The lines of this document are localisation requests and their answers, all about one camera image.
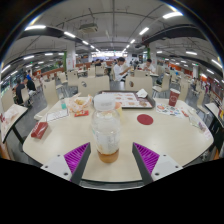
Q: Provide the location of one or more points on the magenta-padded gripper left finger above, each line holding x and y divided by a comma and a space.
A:
77, 157

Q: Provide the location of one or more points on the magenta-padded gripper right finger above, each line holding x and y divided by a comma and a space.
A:
146, 157

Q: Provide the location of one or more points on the clear bottle with white cap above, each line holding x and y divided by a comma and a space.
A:
106, 133

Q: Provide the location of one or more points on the flat round red coaster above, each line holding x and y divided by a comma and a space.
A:
145, 119

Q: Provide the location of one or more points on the small red sauce packet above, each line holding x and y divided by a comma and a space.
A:
81, 113
185, 113

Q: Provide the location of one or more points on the white paper receipt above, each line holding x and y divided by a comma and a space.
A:
57, 115

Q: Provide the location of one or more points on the small red carton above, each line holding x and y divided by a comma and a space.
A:
39, 130

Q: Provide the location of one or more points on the colourful printed flyer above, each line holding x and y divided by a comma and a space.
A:
169, 110

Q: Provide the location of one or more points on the dark food tray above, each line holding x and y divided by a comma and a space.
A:
151, 104

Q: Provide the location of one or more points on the clear plastic food bag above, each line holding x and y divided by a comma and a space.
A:
80, 102

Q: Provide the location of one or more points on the clear plastic wrapper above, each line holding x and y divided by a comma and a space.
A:
195, 121

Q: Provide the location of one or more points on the white paper napkin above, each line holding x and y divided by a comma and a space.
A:
142, 93

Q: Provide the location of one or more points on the white leaflet with red print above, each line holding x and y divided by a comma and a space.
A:
206, 131

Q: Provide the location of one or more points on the red paper cup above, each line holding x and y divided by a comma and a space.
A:
174, 98

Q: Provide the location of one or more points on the group of beige cafeteria chairs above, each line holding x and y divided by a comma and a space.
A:
50, 93

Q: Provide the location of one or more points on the beige cafeteria chair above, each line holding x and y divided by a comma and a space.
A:
93, 86
140, 83

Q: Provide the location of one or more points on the white cafeteria table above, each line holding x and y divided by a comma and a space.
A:
11, 118
213, 110

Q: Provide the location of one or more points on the person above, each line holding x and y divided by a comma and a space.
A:
19, 91
148, 66
119, 70
30, 85

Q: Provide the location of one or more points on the ceiling air conditioner unit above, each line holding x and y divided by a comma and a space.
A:
88, 27

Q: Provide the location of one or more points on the group of ceiling lights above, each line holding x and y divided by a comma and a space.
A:
172, 14

